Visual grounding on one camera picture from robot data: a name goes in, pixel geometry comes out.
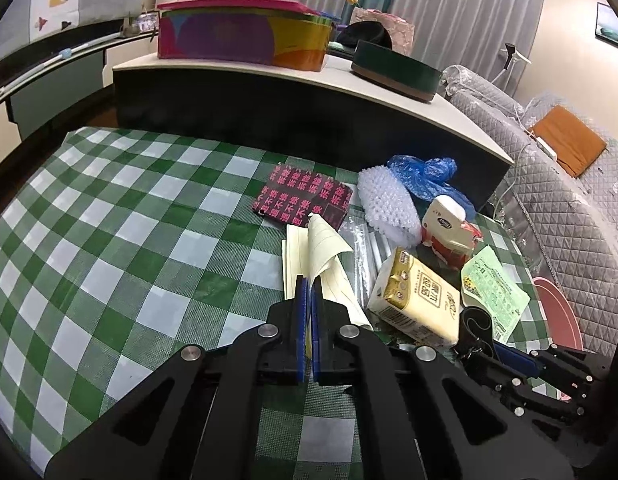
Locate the small photo frame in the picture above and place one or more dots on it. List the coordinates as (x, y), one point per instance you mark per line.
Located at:
(146, 22)

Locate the colourful lidded box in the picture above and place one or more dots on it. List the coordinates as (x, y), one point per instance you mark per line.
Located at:
(229, 35)

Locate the yellow lined paper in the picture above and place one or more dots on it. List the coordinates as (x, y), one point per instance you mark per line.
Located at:
(321, 245)

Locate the dark red printed packet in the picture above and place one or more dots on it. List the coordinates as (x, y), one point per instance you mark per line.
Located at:
(299, 195)

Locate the blue plastic bag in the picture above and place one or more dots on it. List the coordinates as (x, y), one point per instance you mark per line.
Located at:
(424, 172)

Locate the grey curtain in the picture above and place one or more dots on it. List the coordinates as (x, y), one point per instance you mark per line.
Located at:
(464, 15)

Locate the black curved band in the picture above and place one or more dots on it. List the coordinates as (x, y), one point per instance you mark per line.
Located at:
(476, 322)

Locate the white stand with black head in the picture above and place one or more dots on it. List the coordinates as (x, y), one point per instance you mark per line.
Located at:
(509, 57)

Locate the pink plastic basin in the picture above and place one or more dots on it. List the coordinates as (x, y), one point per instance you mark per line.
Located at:
(554, 310)

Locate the framed wall picture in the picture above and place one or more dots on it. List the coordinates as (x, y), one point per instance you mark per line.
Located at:
(611, 27)

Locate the orange cushion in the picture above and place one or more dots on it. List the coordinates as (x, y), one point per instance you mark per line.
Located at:
(569, 140)

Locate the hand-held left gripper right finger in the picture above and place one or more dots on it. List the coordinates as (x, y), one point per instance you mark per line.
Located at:
(316, 310)

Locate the green checked tablecloth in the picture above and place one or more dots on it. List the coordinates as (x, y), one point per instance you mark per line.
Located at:
(114, 240)

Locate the white power strip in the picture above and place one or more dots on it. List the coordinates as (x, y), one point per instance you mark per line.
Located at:
(541, 144)

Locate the clear plastic straw sleeve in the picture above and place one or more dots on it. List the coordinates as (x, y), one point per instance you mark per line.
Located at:
(369, 260)

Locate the grey quilted sofa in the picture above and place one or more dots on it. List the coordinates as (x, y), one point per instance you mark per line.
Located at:
(564, 220)

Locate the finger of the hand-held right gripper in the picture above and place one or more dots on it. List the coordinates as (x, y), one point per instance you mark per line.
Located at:
(516, 360)
(514, 395)

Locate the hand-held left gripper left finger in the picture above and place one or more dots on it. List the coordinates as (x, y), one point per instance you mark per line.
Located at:
(302, 310)

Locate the mint green cloth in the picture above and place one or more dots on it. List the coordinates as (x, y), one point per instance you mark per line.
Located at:
(339, 50)

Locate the white-topped coffee table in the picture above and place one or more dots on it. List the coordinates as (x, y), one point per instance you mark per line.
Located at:
(299, 105)

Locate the yellow tissue pack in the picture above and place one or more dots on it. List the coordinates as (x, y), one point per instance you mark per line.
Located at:
(414, 300)

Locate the green oval tin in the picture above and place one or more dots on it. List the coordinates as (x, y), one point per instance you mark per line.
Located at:
(394, 72)

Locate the black hat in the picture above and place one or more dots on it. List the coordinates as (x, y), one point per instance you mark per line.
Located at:
(364, 35)

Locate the dark media cabinet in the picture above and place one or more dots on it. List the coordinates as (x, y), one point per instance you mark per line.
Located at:
(54, 85)

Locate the white bubble wrap roll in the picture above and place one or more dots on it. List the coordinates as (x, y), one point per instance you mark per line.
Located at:
(386, 205)

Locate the pink lace basket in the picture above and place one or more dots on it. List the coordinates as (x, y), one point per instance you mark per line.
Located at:
(399, 30)

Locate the green and white paper packet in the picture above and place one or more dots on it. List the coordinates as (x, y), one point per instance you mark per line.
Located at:
(494, 290)

